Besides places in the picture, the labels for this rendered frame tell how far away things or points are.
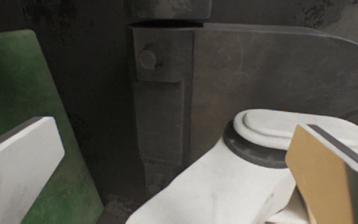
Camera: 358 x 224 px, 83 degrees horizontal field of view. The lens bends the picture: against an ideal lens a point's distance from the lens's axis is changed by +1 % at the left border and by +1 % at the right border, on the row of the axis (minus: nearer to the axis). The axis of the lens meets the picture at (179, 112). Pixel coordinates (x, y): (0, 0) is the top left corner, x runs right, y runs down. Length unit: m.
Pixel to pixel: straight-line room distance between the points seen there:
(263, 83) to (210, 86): 0.11
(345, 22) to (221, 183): 0.51
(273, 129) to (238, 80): 0.15
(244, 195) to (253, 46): 0.28
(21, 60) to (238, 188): 0.73
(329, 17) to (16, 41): 0.87
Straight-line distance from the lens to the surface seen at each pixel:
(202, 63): 0.46
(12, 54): 0.81
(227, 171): 0.32
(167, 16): 0.43
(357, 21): 0.68
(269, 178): 0.33
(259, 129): 0.35
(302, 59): 0.47
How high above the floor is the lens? 0.61
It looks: 59 degrees down
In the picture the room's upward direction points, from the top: 154 degrees counter-clockwise
